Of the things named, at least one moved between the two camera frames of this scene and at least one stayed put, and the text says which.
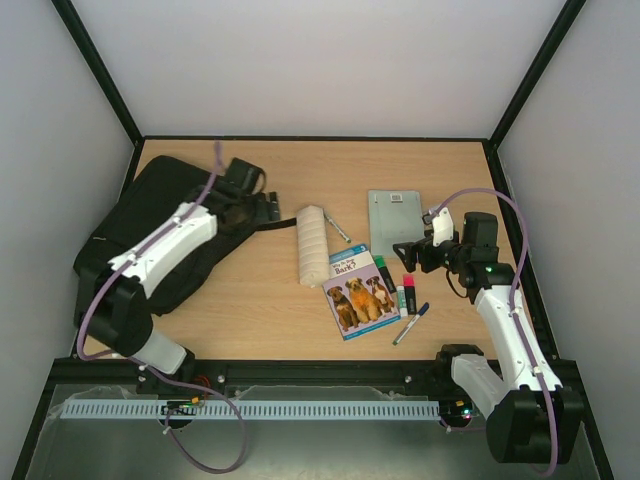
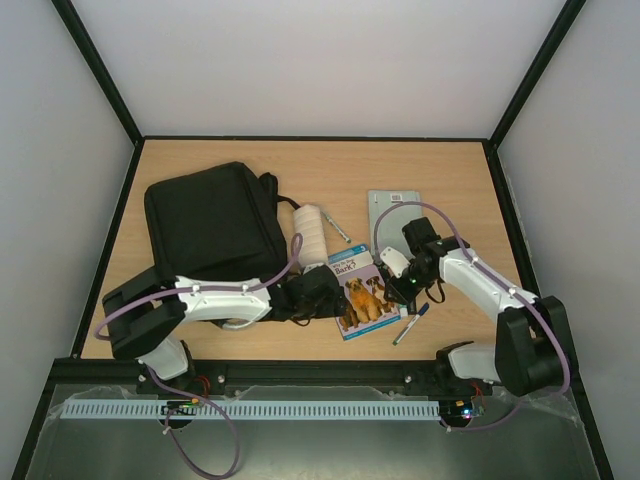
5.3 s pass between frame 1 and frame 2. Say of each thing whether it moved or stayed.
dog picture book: stayed
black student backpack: moved
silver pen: stayed
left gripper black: moved
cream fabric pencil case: stayed
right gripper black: moved
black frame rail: stayed
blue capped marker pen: stayed
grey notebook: stayed
